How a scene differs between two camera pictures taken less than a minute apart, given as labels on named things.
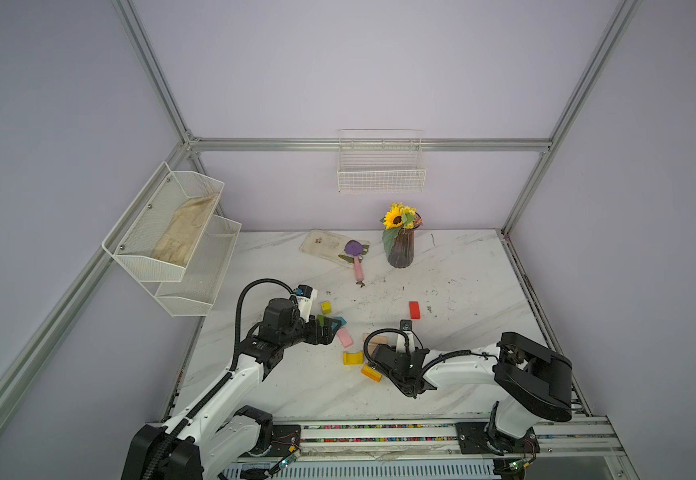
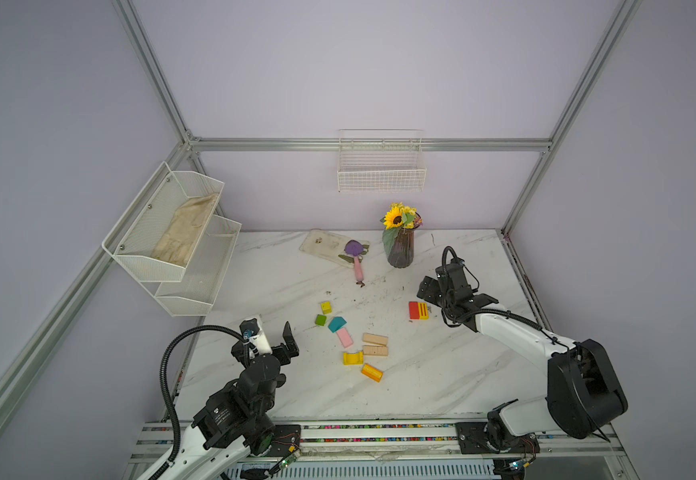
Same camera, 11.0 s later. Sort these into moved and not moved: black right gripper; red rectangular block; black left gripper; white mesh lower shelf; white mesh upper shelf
Moved: black right gripper; black left gripper
Not moved: white mesh lower shelf; white mesh upper shelf; red rectangular block
